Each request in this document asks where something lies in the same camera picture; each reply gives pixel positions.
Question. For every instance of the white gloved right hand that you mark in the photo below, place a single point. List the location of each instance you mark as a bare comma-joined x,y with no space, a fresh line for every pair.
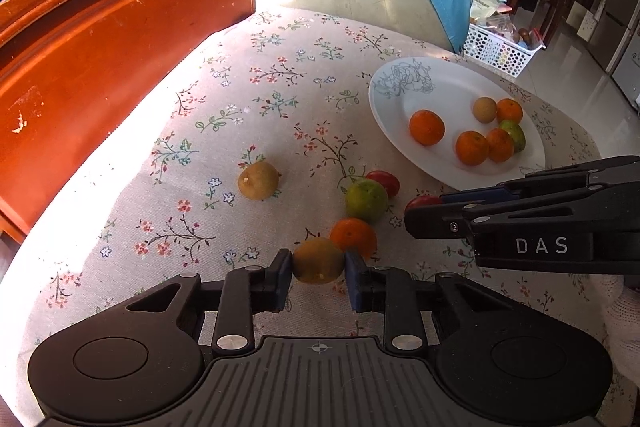
621,314

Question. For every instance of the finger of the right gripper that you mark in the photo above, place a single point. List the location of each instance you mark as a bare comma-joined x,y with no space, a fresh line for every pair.
439,220
485,195

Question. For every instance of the red wooden cabinet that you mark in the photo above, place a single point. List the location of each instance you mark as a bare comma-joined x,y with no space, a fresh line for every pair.
72,71

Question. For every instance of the brown kiwi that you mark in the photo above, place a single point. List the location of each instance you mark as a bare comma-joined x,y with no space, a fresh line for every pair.
258,181
317,261
485,110

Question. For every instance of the white perforated plastic basket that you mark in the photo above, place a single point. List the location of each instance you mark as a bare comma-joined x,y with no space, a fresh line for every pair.
502,56

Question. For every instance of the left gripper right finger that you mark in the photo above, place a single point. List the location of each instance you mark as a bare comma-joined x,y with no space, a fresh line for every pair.
391,292

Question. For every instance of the red cherry tomato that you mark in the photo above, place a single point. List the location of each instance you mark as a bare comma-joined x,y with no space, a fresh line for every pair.
423,201
387,180

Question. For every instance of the orange tangerine with stem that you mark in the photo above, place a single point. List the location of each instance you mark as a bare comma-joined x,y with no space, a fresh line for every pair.
426,127

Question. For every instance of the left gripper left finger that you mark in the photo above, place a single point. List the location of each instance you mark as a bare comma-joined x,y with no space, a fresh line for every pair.
246,292

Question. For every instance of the brown kiwi front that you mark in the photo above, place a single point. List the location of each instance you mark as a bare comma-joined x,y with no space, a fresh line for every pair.
317,261

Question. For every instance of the green lime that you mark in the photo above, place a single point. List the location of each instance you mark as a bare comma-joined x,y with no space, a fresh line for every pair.
514,130
366,200

